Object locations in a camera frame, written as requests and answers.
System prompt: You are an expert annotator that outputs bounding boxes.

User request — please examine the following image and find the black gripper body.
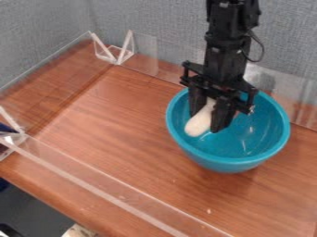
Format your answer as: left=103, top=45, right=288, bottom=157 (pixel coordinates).
left=181, top=34, right=258, bottom=114

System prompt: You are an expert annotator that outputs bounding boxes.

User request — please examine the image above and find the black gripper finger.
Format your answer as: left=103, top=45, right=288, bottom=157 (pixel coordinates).
left=210, top=96, right=238, bottom=133
left=189, top=87, right=207, bottom=116

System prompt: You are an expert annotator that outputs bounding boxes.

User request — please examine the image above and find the white and brown toy mushroom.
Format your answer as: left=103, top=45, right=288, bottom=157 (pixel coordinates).
left=185, top=98, right=215, bottom=137

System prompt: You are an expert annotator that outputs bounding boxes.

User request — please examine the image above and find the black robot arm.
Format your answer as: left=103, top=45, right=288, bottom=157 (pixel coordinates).
left=181, top=0, right=261, bottom=133

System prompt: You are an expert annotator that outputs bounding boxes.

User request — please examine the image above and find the blue plastic bowl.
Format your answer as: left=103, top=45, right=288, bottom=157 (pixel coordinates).
left=165, top=89, right=292, bottom=173

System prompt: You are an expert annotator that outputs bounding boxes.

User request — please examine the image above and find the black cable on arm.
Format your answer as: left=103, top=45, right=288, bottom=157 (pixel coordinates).
left=242, top=27, right=266, bottom=64

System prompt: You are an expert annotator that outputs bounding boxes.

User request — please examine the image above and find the clear acrylic corner bracket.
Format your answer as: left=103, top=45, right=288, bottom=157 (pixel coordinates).
left=90, top=30, right=135, bottom=65

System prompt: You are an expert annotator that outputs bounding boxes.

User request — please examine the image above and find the clear acrylic barrier wall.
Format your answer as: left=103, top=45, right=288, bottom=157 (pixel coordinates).
left=0, top=33, right=317, bottom=237

